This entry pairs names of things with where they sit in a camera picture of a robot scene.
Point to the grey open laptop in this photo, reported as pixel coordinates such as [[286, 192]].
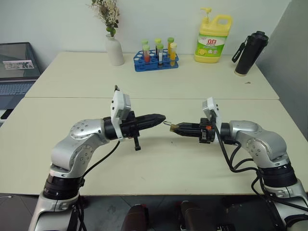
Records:
[[16, 69]]

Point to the white ceramic vase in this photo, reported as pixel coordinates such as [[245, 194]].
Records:
[[115, 51]]

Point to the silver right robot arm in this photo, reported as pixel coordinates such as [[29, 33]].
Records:
[[264, 142]]

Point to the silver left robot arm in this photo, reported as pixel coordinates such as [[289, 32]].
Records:
[[79, 144]]

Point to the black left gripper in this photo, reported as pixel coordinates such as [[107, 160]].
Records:
[[129, 127]]

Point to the light-green-capped test tube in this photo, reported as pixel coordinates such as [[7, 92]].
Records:
[[157, 41]]

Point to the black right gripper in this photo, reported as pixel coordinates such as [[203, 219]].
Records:
[[204, 132]]

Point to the brass padlock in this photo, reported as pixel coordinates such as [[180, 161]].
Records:
[[172, 128]]

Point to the dark rounded shape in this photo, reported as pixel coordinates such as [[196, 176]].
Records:
[[195, 216], [136, 219]]

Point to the yellow detergent pump bottle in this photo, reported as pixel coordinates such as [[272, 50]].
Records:
[[211, 41]]

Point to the green-capped tube with yellow liquid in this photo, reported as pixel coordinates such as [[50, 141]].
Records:
[[170, 40]]

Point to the green-capped tube with red liquid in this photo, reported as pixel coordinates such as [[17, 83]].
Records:
[[146, 54]]

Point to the dried flower bouquet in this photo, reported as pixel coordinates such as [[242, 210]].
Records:
[[108, 14]]

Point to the yellow-capped tube with orange liquid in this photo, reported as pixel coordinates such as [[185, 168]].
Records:
[[173, 55]]

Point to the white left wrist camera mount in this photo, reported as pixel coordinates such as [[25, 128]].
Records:
[[118, 103]]

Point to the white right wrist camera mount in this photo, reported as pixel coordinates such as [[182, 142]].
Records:
[[217, 113]]

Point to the green-capped tube with white label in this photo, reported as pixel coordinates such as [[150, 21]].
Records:
[[160, 55]]

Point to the black flat device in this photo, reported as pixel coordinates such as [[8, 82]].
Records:
[[6, 114]]

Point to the blue test tube rack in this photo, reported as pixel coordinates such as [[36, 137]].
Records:
[[144, 67]]

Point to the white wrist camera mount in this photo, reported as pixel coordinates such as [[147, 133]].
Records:
[[217, 113], [118, 103]]

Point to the small dark object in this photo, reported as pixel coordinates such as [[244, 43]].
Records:
[[247, 82]]

